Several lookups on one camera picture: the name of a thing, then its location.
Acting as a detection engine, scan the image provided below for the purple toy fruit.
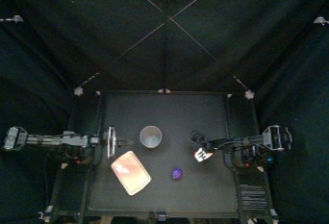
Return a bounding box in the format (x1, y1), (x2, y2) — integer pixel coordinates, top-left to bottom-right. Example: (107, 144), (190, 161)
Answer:
(170, 166), (184, 181)

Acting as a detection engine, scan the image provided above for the white text label sticker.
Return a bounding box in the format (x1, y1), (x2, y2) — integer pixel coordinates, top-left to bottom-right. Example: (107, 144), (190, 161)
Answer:
(239, 184), (269, 216)

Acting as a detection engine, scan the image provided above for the grey bowl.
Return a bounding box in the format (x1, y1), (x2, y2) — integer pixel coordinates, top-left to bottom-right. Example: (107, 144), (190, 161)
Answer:
(139, 125), (164, 150)

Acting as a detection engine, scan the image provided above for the thin diagonal brace cord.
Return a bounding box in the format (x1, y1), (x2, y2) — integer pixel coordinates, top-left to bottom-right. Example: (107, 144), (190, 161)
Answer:
(81, 0), (229, 87)
(119, 0), (249, 91)

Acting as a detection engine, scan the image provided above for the grey table edge clamp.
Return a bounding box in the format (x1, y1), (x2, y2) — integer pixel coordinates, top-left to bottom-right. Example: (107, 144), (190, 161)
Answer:
(148, 211), (171, 222)
(269, 209), (279, 224)
(37, 205), (55, 224)

